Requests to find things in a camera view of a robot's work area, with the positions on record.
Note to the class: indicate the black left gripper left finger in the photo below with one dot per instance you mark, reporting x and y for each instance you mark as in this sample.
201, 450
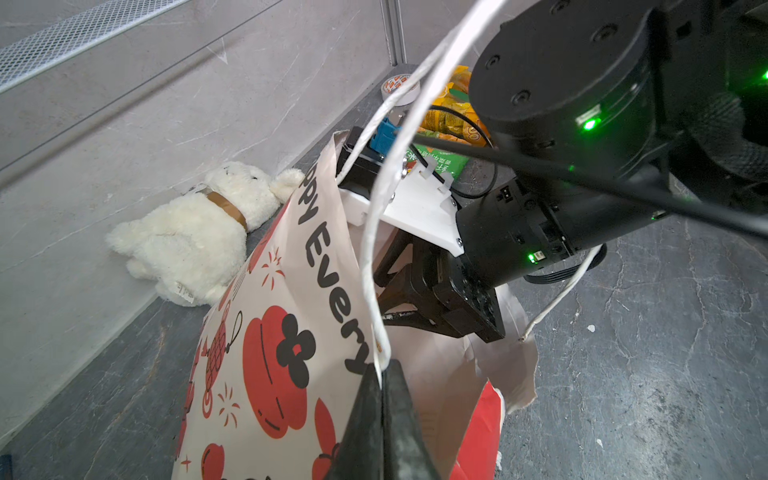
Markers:
360, 455

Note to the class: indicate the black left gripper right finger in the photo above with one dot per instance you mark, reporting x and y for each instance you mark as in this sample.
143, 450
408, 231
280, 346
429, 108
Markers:
405, 455

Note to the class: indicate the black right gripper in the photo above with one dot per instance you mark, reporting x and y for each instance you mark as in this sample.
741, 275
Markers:
424, 287

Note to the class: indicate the strawberry print paper bag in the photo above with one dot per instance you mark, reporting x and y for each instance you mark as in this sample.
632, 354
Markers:
281, 356

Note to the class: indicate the green corn chip bag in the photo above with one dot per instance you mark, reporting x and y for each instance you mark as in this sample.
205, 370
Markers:
444, 161

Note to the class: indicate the large yellow snack bag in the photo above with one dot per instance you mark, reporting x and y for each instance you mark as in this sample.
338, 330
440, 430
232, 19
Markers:
452, 114

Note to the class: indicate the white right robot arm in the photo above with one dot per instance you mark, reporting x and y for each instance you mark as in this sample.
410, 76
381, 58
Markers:
612, 115

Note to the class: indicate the white tape roll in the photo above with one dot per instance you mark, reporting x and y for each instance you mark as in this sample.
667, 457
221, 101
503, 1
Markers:
391, 85

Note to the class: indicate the white plush bear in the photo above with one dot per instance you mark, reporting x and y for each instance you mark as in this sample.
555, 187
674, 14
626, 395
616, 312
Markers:
192, 247

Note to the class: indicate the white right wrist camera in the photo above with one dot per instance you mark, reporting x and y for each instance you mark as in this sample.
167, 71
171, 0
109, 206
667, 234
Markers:
421, 205

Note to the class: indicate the white wire mesh basket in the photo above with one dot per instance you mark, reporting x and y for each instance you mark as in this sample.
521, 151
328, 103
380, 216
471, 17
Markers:
62, 41

